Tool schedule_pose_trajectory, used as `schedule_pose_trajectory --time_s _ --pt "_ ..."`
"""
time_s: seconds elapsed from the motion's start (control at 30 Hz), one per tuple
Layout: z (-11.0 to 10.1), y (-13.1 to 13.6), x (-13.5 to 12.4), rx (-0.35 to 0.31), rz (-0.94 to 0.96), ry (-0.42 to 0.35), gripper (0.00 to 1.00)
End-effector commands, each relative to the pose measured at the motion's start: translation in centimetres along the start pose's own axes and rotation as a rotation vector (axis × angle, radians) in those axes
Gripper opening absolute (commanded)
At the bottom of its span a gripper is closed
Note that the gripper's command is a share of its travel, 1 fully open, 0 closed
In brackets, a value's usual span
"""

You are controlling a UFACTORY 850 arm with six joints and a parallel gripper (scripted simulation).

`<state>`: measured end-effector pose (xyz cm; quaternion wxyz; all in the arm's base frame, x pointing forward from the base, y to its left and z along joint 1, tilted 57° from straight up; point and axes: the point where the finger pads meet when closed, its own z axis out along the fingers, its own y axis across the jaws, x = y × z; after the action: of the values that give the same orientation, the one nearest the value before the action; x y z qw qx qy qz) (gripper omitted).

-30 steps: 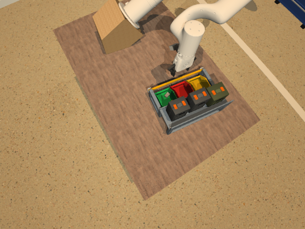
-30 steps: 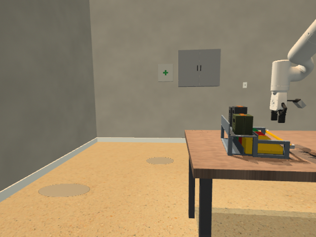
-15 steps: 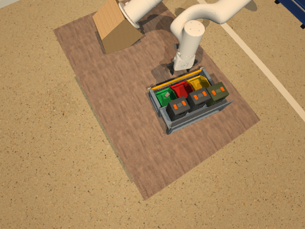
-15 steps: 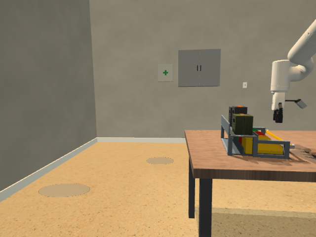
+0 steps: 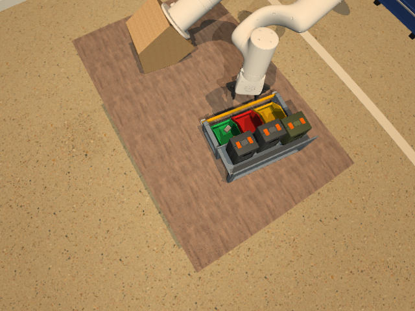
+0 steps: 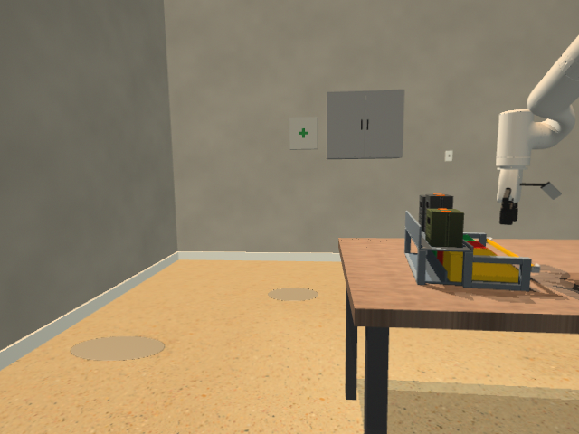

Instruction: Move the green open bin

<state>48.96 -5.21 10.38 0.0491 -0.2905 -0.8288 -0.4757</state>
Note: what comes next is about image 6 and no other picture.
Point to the green bin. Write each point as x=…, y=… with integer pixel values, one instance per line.
x=465, y=237

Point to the red open bin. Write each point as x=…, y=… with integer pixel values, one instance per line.
x=475, y=244

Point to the yellow bar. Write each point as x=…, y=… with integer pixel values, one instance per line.
x=500, y=248

